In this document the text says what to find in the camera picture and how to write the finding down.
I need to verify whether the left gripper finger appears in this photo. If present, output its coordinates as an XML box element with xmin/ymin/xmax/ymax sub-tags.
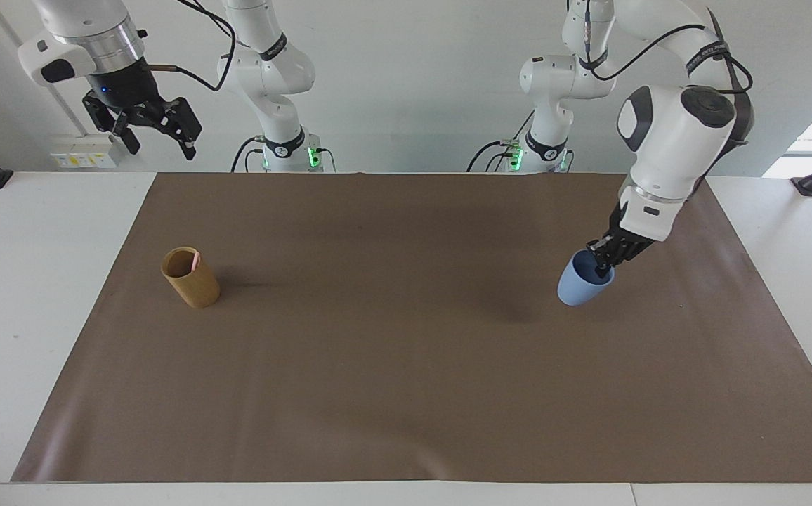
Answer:
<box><xmin>585</xmin><ymin>238</ymin><xmax>618</xmax><ymax>279</ymax></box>
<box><xmin>614</xmin><ymin>238</ymin><xmax>655</xmax><ymax>269</ymax></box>

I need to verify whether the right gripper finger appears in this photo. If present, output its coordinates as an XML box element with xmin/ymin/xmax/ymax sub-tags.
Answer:
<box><xmin>82</xmin><ymin>91</ymin><xmax>142</xmax><ymax>156</ymax></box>
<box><xmin>143</xmin><ymin>98</ymin><xmax>204</xmax><ymax>162</ymax></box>

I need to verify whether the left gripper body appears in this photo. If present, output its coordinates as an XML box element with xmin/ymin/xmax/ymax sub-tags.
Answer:
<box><xmin>606</xmin><ymin>202</ymin><xmax>636</xmax><ymax>244</ymax></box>

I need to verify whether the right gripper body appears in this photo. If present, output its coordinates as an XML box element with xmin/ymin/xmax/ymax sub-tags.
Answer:
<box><xmin>89</xmin><ymin>59</ymin><xmax>168</xmax><ymax>122</ymax></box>

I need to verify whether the blue cup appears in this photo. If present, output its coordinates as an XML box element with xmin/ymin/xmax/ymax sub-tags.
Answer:
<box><xmin>556</xmin><ymin>250</ymin><xmax>617</xmax><ymax>308</ymax></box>

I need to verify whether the brown cylindrical cup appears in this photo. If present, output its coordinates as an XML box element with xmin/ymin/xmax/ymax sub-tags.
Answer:
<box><xmin>160</xmin><ymin>246</ymin><xmax>222</xmax><ymax>309</ymax></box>

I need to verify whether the white wall socket box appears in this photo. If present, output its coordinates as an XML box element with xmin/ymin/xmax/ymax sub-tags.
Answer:
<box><xmin>50</xmin><ymin>134</ymin><xmax>121</xmax><ymax>170</ymax></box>

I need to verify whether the black cable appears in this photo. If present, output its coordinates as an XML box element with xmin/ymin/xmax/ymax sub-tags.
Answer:
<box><xmin>580</xmin><ymin>0</ymin><xmax>756</xmax><ymax>194</ymax></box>
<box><xmin>148</xmin><ymin>0</ymin><xmax>240</xmax><ymax>93</ymax></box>
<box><xmin>230</xmin><ymin>136</ymin><xmax>267</xmax><ymax>174</ymax></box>
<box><xmin>466</xmin><ymin>109</ymin><xmax>537</xmax><ymax>174</ymax></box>

